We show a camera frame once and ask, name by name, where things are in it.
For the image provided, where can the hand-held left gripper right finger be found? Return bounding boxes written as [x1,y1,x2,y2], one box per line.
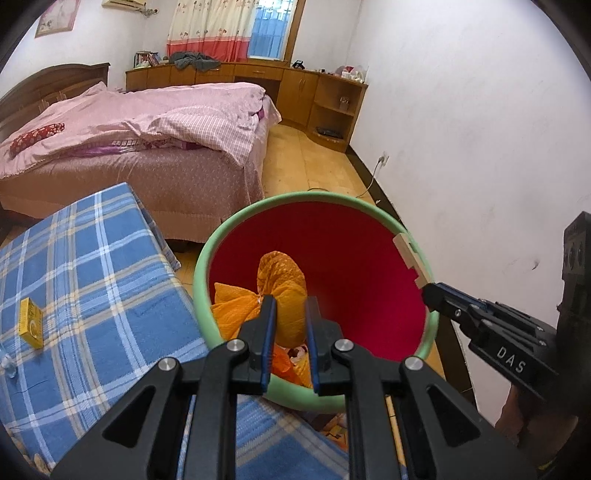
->
[305,295,539,480]

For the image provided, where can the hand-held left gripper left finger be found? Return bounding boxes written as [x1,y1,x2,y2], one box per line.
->
[50,295,278,480]

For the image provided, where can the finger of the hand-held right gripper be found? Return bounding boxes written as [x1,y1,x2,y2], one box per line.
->
[436,282,542,332]
[422,282,483,340]

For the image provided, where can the orange cloth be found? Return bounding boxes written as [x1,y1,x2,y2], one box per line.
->
[256,250,308,347]

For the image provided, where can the light wooden strip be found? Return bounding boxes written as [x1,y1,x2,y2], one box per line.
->
[392,233,434,289]

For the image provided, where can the red bucket with green rim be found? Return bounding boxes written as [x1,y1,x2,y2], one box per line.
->
[193,191,439,412]

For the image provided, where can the person's right hand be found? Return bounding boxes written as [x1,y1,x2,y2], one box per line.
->
[494,382,579,459]

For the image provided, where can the orange plastic bag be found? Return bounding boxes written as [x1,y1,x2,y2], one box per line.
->
[211,282,262,340]

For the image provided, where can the printed cardboard box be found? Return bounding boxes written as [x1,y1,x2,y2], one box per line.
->
[322,413,352,452]

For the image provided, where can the mauve bed mattress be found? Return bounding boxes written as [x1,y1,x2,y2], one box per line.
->
[0,99,283,245]

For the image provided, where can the blue plaid tablecloth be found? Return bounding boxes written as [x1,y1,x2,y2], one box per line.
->
[0,182,354,480]

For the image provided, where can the wooden corner shelf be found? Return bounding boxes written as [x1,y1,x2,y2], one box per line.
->
[305,71,370,154]

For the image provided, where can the yellow box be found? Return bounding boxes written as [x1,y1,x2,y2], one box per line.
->
[17,298,45,348]

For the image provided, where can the clutter on corner shelf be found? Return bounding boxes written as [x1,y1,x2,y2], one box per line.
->
[334,64,369,84]

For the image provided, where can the pink quilt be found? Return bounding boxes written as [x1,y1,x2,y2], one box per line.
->
[0,82,269,181]

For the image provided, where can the wooden desk cabinet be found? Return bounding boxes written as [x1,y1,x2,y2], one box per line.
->
[126,60,320,133]

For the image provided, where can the grey clothes pile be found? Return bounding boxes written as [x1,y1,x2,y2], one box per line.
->
[168,52,223,73]

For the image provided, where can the red floral pillow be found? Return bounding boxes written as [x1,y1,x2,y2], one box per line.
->
[9,122,66,156]

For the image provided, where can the window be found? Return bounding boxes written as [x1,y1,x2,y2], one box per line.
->
[248,0,297,62]

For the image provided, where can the floral curtain with red hem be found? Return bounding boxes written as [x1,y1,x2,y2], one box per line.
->
[165,0,260,64]

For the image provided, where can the wooden headboard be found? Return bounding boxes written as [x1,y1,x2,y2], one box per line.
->
[0,62,112,136]

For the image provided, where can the framed wall photo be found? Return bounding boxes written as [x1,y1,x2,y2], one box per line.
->
[34,0,82,38]

